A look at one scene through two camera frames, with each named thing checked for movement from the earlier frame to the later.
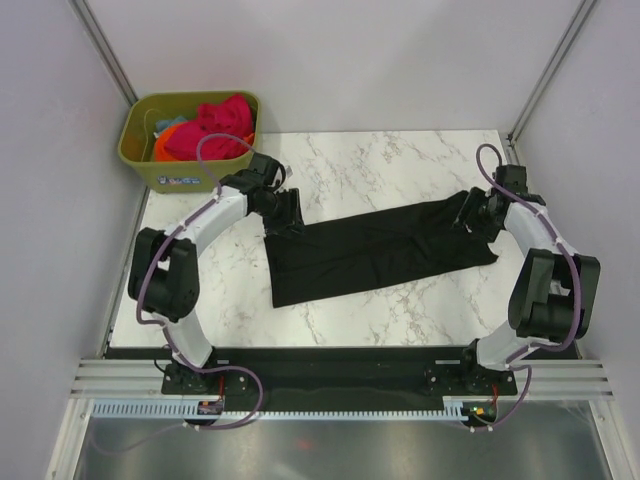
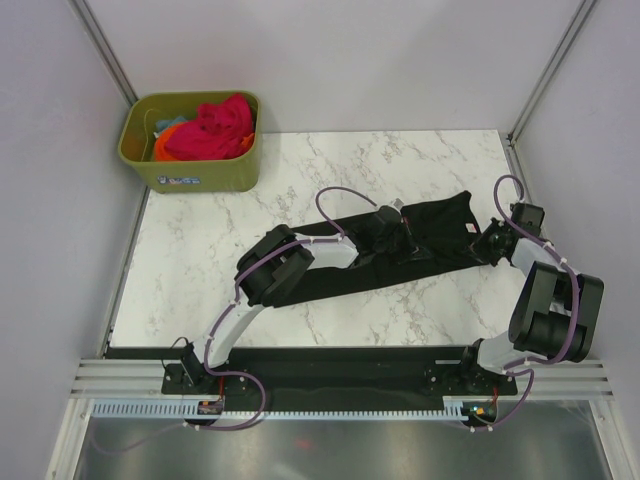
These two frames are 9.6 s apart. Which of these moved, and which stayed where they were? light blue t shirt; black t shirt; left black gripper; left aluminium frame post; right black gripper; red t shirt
Moved: right black gripper; left black gripper
Stayed: light blue t shirt; left aluminium frame post; black t shirt; red t shirt
